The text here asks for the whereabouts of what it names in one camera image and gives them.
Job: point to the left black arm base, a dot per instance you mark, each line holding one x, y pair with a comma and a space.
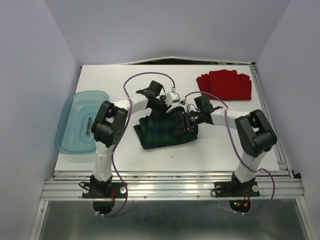
107, 202

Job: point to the green plaid skirt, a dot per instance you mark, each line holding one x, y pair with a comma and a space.
158, 132

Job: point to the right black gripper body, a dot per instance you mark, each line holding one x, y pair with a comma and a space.
190, 120

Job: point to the aluminium mounting rail frame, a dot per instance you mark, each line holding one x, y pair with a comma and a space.
170, 198

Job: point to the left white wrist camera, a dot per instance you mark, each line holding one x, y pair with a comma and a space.
171, 98

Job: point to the folded red skirt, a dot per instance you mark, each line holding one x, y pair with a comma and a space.
227, 85

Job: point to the small dark object in bin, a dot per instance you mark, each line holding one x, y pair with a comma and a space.
89, 126

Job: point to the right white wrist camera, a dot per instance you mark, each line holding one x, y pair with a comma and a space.
187, 106

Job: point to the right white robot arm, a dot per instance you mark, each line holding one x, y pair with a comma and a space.
256, 137

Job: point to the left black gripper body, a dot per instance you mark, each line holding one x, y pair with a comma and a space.
160, 107

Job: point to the blue transparent plastic bin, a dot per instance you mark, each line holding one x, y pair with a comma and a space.
71, 135

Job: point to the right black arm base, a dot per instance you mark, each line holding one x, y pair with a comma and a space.
241, 193

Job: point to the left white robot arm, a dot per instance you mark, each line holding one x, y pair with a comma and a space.
109, 127

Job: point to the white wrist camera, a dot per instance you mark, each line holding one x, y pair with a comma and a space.
187, 106
171, 98

